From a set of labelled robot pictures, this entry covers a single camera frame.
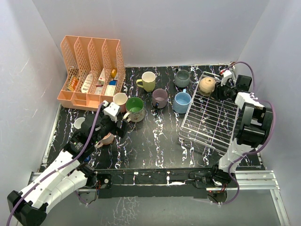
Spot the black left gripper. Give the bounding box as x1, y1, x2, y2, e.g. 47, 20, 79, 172
92, 105, 129, 145

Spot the green-inside mushroom pattern mug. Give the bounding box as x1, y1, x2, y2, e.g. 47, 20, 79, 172
125, 97, 145, 122

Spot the tan glazed round mug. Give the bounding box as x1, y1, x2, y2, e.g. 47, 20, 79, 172
198, 77, 216, 97

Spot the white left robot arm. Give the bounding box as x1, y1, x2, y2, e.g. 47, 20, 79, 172
7, 114, 130, 226

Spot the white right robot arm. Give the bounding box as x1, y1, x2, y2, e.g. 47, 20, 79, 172
209, 70, 273, 187

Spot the light pink mug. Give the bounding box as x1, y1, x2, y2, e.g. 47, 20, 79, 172
95, 133, 114, 148

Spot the pink mug white inside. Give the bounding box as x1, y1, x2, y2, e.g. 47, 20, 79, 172
113, 93, 128, 113

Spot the white printed flat box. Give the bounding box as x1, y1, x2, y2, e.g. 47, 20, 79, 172
105, 85, 116, 97

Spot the blue white small box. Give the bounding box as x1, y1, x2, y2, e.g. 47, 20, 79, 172
109, 80, 118, 86

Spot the purple ceramic mug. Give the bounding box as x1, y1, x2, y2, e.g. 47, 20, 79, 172
152, 89, 168, 109

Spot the small white cup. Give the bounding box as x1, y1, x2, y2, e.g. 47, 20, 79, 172
74, 117, 85, 129

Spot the white red medicine box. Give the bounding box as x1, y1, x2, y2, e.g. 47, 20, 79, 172
97, 69, 106, 86

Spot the yellow-green ceramic mug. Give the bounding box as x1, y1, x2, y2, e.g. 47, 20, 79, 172
136, 72, 156, 92

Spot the yellow small bottle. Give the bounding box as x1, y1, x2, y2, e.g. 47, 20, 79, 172
111, 69, 117, 79

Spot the white labelled box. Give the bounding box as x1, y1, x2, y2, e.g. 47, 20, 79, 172
81, 73, 93, 93

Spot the dark grey round mug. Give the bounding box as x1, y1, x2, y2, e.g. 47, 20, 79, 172
174, 70, 190, 88

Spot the light blue ceramic mug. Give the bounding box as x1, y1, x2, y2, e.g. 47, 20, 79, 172
172, 89, 191, 114

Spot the pink plastic file organizer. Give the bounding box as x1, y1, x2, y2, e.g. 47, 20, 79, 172
57, 35, 126, 111

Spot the orange red packet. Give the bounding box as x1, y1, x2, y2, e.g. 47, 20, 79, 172
67, 76, 79, 92

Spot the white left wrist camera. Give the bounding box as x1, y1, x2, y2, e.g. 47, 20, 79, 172
103, 101, 120, 122

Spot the white wire dish rack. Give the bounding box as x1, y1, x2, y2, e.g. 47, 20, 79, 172
179, 71, 240, 155

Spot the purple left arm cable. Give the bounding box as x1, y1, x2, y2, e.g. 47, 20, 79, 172
6, 101, 109, 226

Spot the black front mounting rail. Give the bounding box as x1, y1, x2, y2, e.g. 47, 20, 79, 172
70, 164, 236, 201

